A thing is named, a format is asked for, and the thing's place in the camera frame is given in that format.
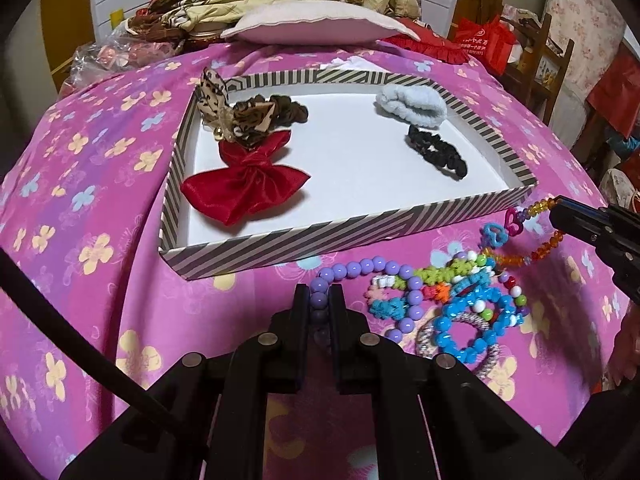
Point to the brown scrunchie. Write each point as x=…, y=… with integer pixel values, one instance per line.
x=292, y=110

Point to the red shopping bag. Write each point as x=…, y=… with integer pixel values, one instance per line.
x=485, y=42

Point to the person's right hand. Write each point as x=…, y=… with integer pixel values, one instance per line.
x=627, y=345

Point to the clear plastic bag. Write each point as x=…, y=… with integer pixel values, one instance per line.
x=110, y=55

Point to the black scrunchie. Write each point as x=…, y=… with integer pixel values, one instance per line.
x=435, y=150

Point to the floral upholstered seat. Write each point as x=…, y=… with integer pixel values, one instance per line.
x=617, y=185

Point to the red hanging cloth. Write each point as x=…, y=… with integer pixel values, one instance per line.
x=615, y=90

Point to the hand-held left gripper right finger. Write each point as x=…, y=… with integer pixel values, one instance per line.
x=340, y=320

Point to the white pink pillow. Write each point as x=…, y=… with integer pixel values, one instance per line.
x=310, y=25

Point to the light blue fluffy scrunchie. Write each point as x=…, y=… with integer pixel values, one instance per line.
x=410, y=102

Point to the brown round container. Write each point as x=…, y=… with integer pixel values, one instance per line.
x=205, y=34

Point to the striped cardboard box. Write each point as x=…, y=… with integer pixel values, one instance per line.
x=350, y=170

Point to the white paper sheet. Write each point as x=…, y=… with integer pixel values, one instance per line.
x=350, y=63

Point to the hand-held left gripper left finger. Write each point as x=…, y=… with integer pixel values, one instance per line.
x=300, y=320

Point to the pink floral bedsheet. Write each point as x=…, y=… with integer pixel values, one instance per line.
x=100, y=185

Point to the pink floral upright mattress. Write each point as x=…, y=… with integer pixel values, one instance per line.
x=585, y=10

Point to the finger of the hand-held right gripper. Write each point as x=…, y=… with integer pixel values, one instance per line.
x=580, y=204
x=572, y=222

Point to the small yellow tag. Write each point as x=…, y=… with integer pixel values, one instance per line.
x=116, y=16

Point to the red satin hair bow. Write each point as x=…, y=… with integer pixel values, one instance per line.
x=240, y=180

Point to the leopard print hair bow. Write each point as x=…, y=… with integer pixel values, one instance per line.
x=212, y=100

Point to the wooden chair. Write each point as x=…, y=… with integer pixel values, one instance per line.
x=537, y=87

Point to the red ruffled cushion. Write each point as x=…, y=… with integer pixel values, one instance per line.
x=430, y=42

